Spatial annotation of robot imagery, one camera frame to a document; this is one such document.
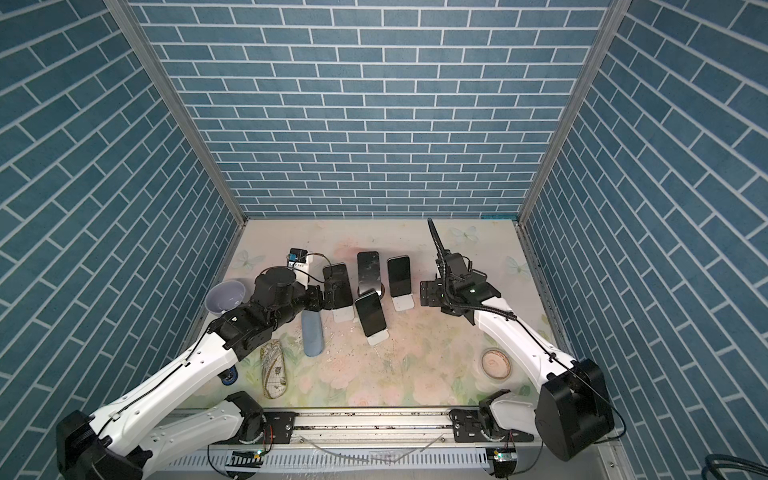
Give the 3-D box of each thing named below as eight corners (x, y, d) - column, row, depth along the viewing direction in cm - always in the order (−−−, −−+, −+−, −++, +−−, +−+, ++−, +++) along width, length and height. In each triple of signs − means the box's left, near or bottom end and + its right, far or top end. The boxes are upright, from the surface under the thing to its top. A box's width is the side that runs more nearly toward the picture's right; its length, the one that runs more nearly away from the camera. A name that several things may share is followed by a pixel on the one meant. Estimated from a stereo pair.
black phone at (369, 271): (359, 295, 101) (355, 274, 91) (361, 272, 107) (358, 251, 97) (381, 295, 101) (379, 274, 91) (382, 273, 107) (381, 251, 97)
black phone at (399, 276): (391, 301, 98) (391, 275, 87) (388, 284, 103) (387, 257, 91) (410, 298, 99) (413, 272, 87) (406, 282, 103) (408, 254, 92)
